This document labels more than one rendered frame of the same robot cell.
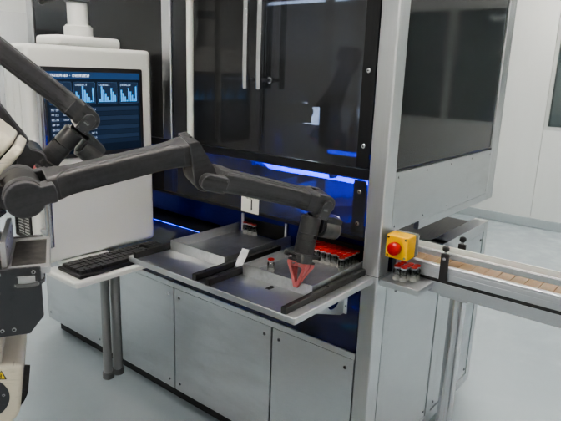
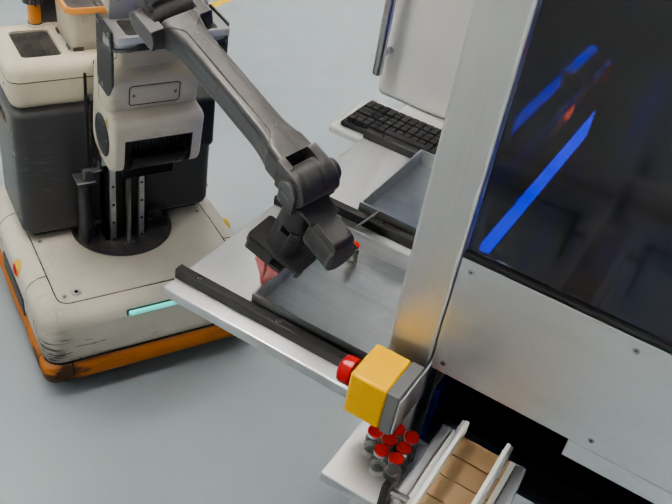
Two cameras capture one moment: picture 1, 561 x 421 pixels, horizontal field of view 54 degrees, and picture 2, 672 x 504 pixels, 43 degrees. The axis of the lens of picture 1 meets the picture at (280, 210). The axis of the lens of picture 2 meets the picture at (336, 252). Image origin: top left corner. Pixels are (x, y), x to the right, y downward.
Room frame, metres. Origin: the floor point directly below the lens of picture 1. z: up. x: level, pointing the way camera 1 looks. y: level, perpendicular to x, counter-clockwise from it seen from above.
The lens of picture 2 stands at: (1.30, -1.10, 1.80)
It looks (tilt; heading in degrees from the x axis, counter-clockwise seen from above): 38 degrees down; 77
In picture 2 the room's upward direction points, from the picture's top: 10 degrees clockwise
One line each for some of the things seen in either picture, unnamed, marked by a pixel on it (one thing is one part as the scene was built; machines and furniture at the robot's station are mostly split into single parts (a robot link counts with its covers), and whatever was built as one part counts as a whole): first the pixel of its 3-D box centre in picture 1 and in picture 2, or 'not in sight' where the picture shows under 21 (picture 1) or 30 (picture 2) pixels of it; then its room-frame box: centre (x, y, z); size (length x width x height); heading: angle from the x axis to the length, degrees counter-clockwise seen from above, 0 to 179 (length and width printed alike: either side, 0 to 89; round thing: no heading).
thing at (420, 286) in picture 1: (408, 281); (387, 470); (1.60, -0.41, 0.87); 0.14 x 0.13 x 0.02; 141
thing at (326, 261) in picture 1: (325, 256); not in sight; (1.70, -0.15, 0.90); 0.18 x 0.02 x 0.05; 52
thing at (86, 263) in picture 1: (119, 257); (427, 141); (1.87, 0.58, 0.82); 0.40 x 0.14 x 0.02; 141
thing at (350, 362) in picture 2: (394, 248); (352, 371); (1.54, -0.34, 0.99); 0.04 x 0.04 x 0.04; 51
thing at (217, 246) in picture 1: (232, 242); (466, 215); (1.85, 0.17, 0.90); 0.34 x 0.26 x 0.04; 141
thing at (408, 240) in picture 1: (401, 245); (382, 388); (1.57, -0.37, 1.00); 0.08 x 0.07 x 0.07; 141
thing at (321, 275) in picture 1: (309, 265); (381, 305); (1.63, -0.10, 0.90); 0.34 x 0.26 x 0.04; 142
